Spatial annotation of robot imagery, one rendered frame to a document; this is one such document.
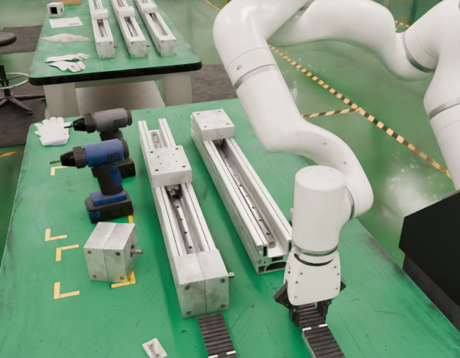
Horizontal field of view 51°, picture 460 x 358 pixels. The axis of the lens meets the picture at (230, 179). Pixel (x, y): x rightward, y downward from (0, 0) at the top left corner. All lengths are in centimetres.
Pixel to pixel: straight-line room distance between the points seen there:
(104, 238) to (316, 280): 49
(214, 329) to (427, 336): 42
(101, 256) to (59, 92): 178
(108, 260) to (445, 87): 83
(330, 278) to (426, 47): 57
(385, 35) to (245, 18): 36
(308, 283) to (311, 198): 19
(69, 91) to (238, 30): 198
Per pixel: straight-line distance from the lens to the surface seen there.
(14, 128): 421
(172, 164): 135
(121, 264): 112
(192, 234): 120
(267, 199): 125
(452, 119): 115
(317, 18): 109
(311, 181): 80
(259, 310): 106
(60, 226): 139
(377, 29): 112
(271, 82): 86
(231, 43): 90
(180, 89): 284
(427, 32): 120
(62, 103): 282
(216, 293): 103
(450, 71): 117
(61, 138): 188
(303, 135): 85
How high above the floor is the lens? 153
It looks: 30 degrees down
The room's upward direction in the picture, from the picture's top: 1 degrees counter-clockwise
